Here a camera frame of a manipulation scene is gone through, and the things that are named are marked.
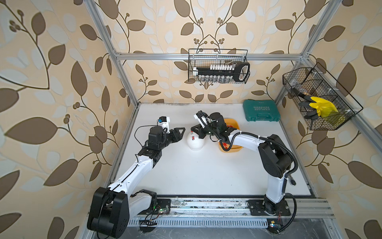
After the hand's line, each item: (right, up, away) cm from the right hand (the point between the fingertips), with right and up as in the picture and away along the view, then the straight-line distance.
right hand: (192, 128), depth 89 cm
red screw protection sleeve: (+1, -6, -1) cm, 6 cm away
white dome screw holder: (+1, -9, +1) cm, 9 cm away
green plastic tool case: (+52, +12, +22) cm, 58 cm away
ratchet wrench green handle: (+55, -28, -8) cm, 63 cm away
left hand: (-7, +1, -9) cm, 11 cm away
